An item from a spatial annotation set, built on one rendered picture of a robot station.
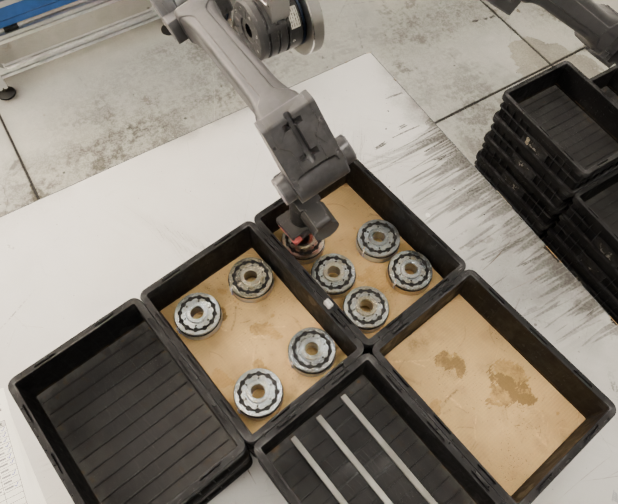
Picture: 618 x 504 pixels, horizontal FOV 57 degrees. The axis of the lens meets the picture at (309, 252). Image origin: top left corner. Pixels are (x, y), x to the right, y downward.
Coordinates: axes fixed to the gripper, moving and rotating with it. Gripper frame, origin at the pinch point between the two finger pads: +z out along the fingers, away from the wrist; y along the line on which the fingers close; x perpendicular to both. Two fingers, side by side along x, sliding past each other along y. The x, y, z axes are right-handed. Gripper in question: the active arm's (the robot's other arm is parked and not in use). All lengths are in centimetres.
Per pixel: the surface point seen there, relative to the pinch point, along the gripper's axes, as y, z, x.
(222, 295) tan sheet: -22.8, 3.9, 0.8
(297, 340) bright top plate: -16.3, 1.2, -19.2
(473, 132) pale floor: 124, 88, 34
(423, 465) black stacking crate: -12, 4, -55
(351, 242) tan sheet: 9.7, 4.2, -6.7
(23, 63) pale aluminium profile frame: -20, 73, 180
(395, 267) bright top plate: 12.3, 1.2, -19.1
